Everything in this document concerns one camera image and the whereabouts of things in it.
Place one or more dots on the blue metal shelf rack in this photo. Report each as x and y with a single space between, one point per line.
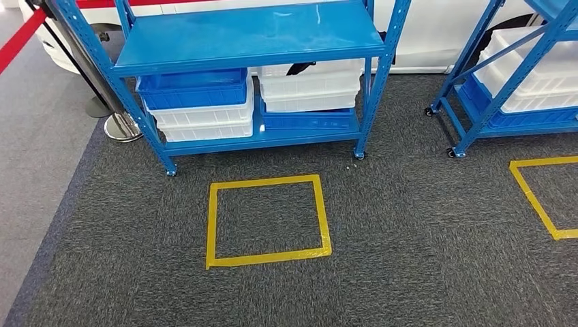
248 36

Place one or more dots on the blue plastic bin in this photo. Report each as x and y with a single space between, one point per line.
194 90
307 121
524 119

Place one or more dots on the yellow floor tape square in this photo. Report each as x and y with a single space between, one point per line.
268 259

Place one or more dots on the black barrier stanchion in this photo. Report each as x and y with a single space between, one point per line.
115 122

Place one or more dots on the white car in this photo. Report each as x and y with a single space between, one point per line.
429 36

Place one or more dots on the blue metal rack on casters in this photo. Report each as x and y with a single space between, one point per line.
510 85

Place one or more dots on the large white plastic bin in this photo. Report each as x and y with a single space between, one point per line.
542 76

